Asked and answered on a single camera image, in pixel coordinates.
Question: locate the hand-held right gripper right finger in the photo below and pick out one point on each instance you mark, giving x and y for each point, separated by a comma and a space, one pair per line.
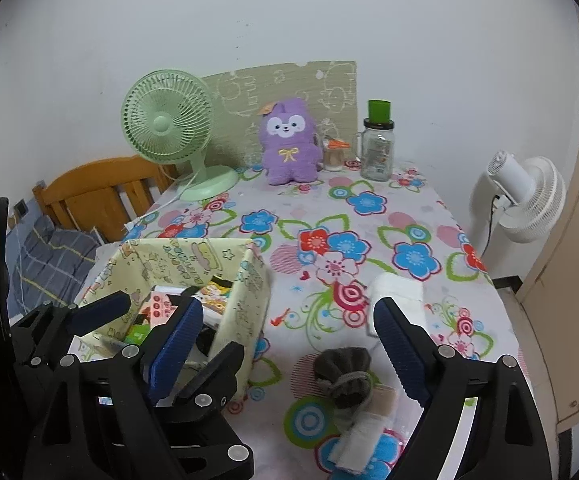
399, 345

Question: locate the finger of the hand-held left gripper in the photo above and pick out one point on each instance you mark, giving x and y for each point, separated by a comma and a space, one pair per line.
102, 312
219, 370

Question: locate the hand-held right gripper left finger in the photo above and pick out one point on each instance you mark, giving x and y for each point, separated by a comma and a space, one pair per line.
174, 350

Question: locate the green colourful pack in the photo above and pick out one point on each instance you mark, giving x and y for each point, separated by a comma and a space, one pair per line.
137, 334

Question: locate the pink pack with red dots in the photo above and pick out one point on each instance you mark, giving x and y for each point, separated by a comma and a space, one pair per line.
159, 307

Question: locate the white cloth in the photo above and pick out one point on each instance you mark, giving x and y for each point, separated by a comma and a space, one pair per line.
394, 295
362, 440

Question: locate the clear bag with beige cloth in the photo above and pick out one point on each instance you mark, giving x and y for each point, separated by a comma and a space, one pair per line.
387, 402

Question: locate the grey sock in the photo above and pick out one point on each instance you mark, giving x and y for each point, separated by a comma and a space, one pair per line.
344, 375

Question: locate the yellow fabric storage box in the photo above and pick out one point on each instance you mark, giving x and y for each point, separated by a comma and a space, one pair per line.
239, 305

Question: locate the yellow snack packet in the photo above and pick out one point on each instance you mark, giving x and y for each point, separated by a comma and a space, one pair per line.
214, 294

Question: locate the grey plaid pillow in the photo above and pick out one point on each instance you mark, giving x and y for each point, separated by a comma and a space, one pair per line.
54, 255

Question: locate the floral tablecloth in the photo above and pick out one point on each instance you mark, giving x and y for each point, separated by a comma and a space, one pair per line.
359, 240

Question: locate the wooden bed headboard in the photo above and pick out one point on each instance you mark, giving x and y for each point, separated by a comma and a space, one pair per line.
99, 195

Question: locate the glass mug jar green lid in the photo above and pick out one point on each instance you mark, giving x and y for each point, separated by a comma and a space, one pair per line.
377, 152

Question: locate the white standing fan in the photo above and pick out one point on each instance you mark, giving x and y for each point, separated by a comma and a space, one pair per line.
529, 195

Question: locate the cotton swab jar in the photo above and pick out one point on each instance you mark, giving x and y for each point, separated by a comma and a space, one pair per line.
333, 157

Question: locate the green desk fan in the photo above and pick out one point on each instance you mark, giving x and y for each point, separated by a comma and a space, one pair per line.
162, 122

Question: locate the clear glass cup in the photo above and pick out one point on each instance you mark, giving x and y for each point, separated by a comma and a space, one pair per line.
252, 157

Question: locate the purple plush toy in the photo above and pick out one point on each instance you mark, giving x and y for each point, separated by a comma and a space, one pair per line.
289, 145

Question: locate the green printed board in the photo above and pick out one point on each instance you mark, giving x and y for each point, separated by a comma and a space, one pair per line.
289, 85

